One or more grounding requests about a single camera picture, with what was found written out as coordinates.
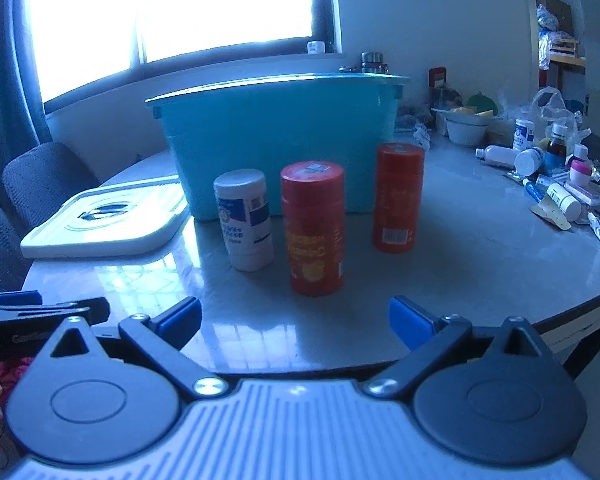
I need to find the white bin lid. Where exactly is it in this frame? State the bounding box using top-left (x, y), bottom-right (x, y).
top-left (20, 176), bottom-right (188, 260)

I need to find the red bottle back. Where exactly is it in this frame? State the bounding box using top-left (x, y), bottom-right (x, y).
top-left (373, 142), bottom-right (425, 254)

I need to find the red vitamin bottle front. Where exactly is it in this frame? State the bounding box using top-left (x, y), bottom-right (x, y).
top-left (280, 160), bottom-right (346, 297)

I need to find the green round object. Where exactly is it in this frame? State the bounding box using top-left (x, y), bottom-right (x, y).
top-left (466, 92), bottom-right (498, 116)

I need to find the red quilted jacket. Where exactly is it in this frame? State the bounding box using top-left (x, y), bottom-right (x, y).
top-left (0, 358), bottom-right (33, 405)

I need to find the dark fabric chair far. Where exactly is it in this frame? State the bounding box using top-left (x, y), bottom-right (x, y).
top-left (2, 142), bottom-right (99, 232)

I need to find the white bottle lying near edge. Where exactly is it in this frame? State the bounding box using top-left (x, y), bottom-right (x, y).
top-left (546, 182), bottom-right (582, 222)

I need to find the white round cap bottle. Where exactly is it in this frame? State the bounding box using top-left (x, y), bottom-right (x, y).
top-left (514, 146), bottom-right (544, 178)

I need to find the white bowl with fruit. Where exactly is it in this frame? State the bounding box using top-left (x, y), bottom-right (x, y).
top-left (434, 108), bottom-right (495, 148)

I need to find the dark syrup bottle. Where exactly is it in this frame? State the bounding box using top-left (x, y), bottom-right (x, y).
top-left (543, 122), bottom-right (568, 174)

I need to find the pink cap bottle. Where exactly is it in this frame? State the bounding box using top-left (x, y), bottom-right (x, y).
top-left (569, 144), bottom-right (593, 188)

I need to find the white blue-label medicine bottle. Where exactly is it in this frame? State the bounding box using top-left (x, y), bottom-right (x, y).
top-left (513, 118), bottom-right (535, 152)

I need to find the teal plastic storage bin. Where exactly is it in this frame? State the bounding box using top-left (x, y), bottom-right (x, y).
top-left (145, 73), bottom-right (409, 221)

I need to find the clear plastic bag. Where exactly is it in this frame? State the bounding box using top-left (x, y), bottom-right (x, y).
top-left (527, 87), bottom-right (592, 151)

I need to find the red black box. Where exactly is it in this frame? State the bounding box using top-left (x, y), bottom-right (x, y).
top-left (428, 66), bottom-right (446, 108)

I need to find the steel thermos flask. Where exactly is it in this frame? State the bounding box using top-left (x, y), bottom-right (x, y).
top-left (339, 51), bottom-right (389, 74)

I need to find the small white cup on sill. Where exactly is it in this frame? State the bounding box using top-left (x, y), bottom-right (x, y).
top-left (306, 40), bottom-right (326, 55)

